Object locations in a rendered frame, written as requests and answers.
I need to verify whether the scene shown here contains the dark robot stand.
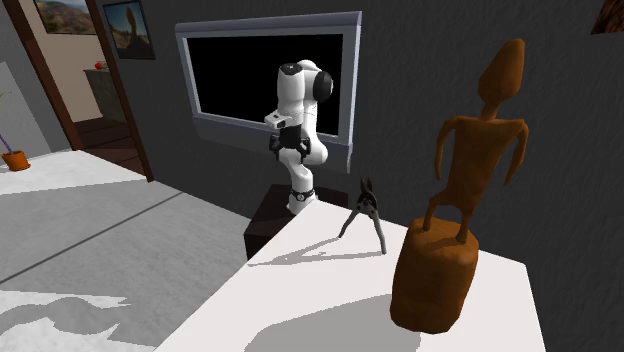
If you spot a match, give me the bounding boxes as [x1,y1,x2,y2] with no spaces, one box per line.
[243,183,350,261]

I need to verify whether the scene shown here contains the grey pliers with black head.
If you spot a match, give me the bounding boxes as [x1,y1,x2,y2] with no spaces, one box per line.
[338,177,389,256]

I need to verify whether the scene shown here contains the brown wooden human figure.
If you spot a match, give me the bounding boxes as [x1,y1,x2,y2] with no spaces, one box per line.
[389,38,531,336]

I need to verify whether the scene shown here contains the grey cabinet with red thing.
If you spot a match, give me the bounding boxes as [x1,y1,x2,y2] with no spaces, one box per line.
[83,60,129,124]

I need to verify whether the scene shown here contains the orange pot with plant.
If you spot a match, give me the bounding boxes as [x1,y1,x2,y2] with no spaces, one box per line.
[0,90,32,173]

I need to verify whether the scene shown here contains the grey framed black wall screen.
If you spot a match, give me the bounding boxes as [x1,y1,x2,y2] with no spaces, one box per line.
[174,11,363,175]

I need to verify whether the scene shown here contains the dark framed rock wall picture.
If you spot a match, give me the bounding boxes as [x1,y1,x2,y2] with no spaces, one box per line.
[102,0,157,61]

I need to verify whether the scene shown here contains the brown door frame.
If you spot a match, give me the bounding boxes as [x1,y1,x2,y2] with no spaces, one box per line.
[1,0,156,184]

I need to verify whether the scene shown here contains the landscape wall picture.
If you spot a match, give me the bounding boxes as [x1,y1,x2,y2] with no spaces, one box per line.
[33,0,98,36]

